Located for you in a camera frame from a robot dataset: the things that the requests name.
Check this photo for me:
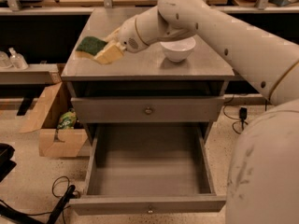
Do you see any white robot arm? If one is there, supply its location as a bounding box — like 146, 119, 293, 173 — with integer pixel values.
96, 0, 299, 224

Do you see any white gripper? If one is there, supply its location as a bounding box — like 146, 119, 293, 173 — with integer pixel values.
94, 7, 163, 64

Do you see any green snack bag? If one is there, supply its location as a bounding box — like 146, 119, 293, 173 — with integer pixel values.
57, 108, 77, 130

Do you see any open grey middle drawer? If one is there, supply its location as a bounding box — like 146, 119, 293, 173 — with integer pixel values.
70, 123, 226, 216

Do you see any grey drawer cabinet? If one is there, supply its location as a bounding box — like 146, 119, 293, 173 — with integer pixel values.
61, 7, 235, 147

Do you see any cardboard box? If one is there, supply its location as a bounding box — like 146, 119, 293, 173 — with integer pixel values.
20, 82, 90, 158

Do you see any green yellow sponge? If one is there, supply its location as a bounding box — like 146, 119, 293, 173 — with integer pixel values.
75, 36, 107, 59

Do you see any white ceramic bowl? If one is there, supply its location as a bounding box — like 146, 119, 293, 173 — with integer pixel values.
160, 37, 196, 63

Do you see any black floor stand cable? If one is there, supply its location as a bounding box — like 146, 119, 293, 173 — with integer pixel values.
0, 175, 78, 224

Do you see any closed grey top drawer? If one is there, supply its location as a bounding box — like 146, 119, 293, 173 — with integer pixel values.
71, 97, 223, 123

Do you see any clear sanitizer bottle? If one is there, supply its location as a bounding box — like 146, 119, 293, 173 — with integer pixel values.
8, 48, 29, 70

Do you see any black case at left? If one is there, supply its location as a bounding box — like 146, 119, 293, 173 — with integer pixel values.
0, 143, 16, 182

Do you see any black power adapter cable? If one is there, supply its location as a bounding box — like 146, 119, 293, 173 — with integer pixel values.
222, 94, 269, 135

